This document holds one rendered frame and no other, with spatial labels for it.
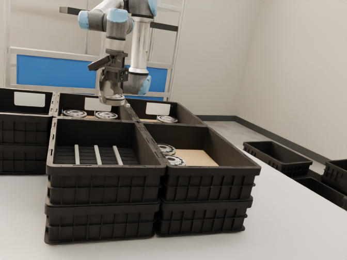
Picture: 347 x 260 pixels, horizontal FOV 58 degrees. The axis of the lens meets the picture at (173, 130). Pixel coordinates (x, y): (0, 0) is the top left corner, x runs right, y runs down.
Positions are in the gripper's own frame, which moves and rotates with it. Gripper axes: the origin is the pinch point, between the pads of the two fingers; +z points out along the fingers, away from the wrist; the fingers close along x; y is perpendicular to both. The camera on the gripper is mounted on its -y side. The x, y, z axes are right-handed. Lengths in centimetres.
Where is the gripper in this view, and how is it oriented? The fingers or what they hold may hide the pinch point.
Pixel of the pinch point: (107, 98)
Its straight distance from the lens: 133.3
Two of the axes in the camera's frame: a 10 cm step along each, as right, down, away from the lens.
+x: 4.5, -2.3, 8.6
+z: -1.4, 9.4, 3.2
